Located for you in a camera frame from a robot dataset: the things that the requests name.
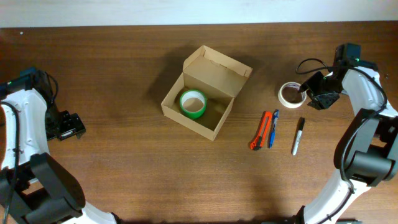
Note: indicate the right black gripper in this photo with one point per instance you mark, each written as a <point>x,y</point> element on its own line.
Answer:
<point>318,102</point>

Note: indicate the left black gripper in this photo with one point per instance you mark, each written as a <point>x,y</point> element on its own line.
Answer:
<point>73,126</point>

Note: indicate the beige masking tape roll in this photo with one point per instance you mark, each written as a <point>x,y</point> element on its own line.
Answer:
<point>290,96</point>

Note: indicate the blue pen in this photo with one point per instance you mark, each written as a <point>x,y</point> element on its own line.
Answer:
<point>273,129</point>

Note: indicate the black white marker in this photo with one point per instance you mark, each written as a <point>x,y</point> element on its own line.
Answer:
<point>298,136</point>

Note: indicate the orange utility knife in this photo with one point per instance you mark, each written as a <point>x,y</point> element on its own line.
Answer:
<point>258,142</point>

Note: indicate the brown cardboard box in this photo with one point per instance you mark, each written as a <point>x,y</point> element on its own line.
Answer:
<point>219,77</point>

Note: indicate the green tape roll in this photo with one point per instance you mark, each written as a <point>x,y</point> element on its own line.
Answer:
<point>193,103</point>

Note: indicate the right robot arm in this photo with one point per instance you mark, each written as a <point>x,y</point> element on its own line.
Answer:
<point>366,155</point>

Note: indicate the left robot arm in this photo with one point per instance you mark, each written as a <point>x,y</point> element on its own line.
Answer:
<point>35,188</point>

